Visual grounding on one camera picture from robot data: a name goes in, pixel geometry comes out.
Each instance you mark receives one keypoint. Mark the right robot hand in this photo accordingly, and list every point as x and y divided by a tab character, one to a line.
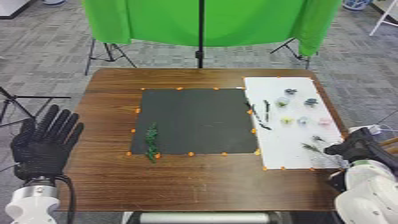
358	148

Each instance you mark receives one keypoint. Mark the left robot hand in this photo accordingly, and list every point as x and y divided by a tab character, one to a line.
42	146

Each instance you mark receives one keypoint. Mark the white flower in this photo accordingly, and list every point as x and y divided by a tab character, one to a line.
284	102

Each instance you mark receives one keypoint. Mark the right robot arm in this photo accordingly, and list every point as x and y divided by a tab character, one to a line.
371	193

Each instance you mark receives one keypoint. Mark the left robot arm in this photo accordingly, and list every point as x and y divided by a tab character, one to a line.
31	203

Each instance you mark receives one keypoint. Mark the green sprig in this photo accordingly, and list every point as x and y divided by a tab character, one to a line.
312	148
268	110
152	140
264	126
319	138

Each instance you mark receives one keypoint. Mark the pink flower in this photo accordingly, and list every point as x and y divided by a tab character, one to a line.
324	121

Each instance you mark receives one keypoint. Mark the white sheet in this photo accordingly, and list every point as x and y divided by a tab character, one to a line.
285	146

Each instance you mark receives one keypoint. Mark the pale blue flower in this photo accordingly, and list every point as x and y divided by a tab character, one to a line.
303	120

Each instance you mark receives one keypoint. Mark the black tripod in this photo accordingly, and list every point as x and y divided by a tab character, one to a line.
19	103

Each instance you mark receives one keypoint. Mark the yellow flower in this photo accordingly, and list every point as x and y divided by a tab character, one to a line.
287	120

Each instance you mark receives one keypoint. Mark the dark blue flower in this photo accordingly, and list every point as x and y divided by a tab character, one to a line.
291	91

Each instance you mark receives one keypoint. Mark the dark mat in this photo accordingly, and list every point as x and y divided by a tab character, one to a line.
197	120

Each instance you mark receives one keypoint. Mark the pale grey bar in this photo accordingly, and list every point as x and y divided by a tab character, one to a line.
202	218

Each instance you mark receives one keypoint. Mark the black backdrop stand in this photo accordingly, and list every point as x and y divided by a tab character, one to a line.
202	36

